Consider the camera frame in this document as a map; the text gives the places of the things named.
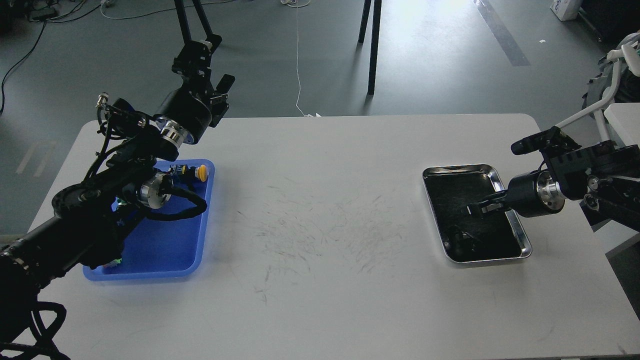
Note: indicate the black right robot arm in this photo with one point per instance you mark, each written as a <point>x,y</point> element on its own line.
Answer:
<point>603,176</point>

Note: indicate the white chair frame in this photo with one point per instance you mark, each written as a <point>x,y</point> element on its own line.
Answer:
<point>616,82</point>

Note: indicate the black tripod legs right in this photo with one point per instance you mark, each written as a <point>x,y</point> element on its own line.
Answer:
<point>374,6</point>

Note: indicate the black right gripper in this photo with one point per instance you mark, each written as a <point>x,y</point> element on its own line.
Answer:
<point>531,195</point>

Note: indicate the yellow push button switch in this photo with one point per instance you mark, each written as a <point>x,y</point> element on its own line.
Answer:
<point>188,174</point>

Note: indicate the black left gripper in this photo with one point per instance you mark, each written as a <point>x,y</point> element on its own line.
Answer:
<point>182,118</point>

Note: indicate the white side table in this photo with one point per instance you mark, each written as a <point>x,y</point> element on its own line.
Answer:
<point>624,119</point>

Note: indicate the white green switch block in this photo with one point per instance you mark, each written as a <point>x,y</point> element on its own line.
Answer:
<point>112,264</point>

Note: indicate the blue plastic tray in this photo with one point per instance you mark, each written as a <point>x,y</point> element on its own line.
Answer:
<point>164,249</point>

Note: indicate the silver metal tray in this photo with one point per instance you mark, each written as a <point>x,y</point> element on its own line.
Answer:
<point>497,238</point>

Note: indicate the white cardboard box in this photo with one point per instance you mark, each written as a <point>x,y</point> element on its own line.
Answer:
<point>565,10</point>

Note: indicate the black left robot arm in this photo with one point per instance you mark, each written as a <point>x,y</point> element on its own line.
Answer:
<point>121,188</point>

